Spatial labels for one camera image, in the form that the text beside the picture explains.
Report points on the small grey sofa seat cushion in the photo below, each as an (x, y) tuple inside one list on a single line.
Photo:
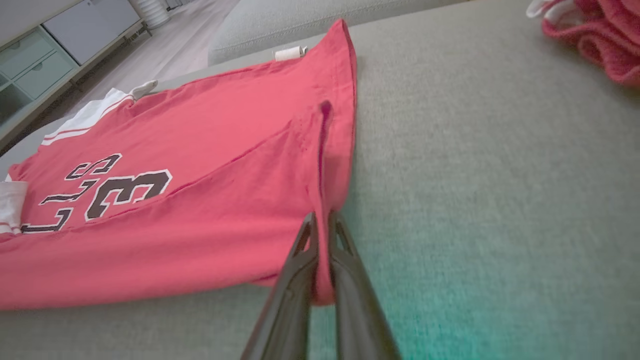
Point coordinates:
[(260, 25)]

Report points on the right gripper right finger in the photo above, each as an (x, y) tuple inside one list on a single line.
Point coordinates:
[(357, 320)]

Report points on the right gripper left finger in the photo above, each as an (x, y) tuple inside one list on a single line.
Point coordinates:
[(285, 320)]

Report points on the red shorts with white stripe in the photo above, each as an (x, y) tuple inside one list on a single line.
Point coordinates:
[(605, 45)]

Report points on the white ribbed plant pot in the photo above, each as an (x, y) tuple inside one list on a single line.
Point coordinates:
[(152, 12)]

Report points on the grey green TV cabinet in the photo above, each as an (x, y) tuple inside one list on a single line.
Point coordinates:
[(60, 30)]

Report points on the red white basketball jersey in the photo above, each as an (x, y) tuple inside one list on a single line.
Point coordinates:
[(200, 150)]

